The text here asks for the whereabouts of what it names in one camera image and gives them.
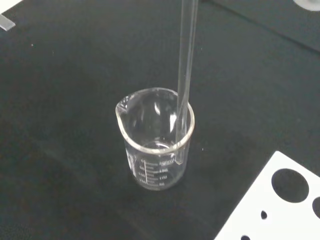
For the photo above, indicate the clear glass beaker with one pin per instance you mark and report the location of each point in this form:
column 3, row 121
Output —
column 150, row 180

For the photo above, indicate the white test tube rack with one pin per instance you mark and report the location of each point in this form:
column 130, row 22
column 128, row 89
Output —
column 250, row 200

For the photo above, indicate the black cloth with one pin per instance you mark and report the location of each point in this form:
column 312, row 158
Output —
column 62, row 125

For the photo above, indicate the clear cloth clip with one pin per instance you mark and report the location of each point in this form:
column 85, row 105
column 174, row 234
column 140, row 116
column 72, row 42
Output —
column 6, row 22

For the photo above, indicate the pale round object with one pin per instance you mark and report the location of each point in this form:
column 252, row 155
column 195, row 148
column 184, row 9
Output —
column 307, row 3

